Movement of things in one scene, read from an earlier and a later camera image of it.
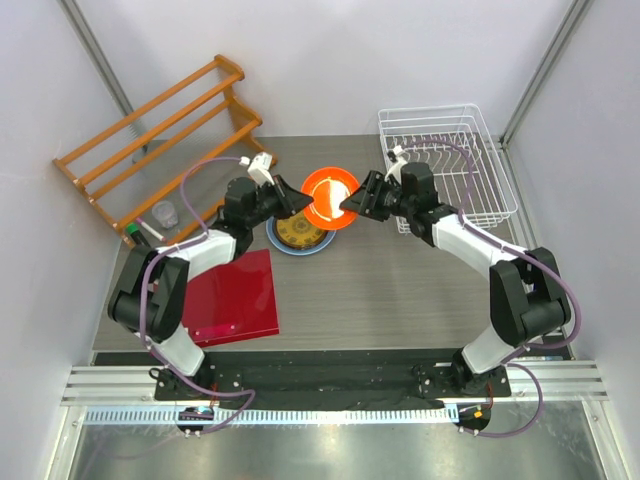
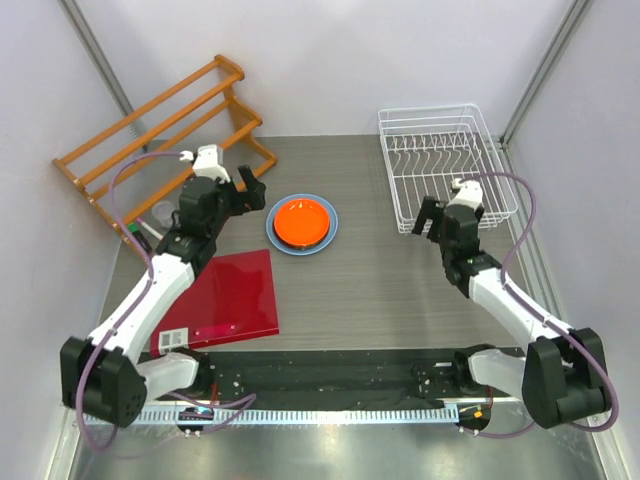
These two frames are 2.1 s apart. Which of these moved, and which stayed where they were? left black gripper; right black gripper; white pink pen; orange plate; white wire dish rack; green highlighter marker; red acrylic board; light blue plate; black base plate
Moved: left black gripper; orange plate; right black gripper
Stayed: white pink pen; red acrylic board; black base plate; white wire dish rack; green highlighter marker; light blue plate
